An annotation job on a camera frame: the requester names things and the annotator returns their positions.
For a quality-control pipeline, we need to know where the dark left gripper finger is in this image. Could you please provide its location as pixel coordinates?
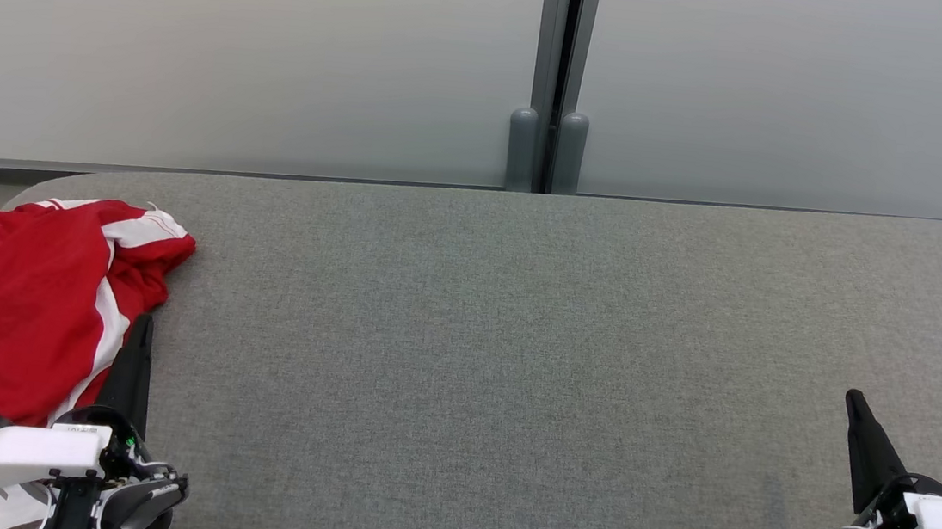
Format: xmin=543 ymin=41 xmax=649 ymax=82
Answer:
xmin=91 ymin=310 xmax=158 ymax=441

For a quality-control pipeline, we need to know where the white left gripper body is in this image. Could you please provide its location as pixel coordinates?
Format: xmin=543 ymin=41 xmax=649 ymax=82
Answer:
xmin=0 ymin=397 xmax=146 ymax=512

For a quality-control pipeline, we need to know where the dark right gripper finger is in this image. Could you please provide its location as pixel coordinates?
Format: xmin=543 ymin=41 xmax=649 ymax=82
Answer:
xmin=834 ymin=388 xmax=917 ymax=519

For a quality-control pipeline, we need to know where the red white basketball jersey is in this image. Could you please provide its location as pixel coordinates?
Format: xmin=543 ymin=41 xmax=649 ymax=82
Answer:
xmin=0 ymin=188 xmax=201 ymax=529

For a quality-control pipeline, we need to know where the grey partition base rail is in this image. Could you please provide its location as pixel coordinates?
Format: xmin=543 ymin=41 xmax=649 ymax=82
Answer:
xmin=0 ymin=138 xmax=522 ymax=223
xmin=577 ymin=181 xmax=942 ymax=233

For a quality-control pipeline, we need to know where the grey rounded post bumper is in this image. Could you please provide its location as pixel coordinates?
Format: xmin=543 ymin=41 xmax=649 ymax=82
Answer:
xmin=551 ymin=111 xmax=591 ymax=197
xmin=502 ymin=106 xmax=542 ymax=194

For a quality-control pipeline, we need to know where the grey partition frame post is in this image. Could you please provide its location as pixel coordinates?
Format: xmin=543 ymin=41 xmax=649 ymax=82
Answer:
xmin=521 ymin=0 xmax=606 ymax=199

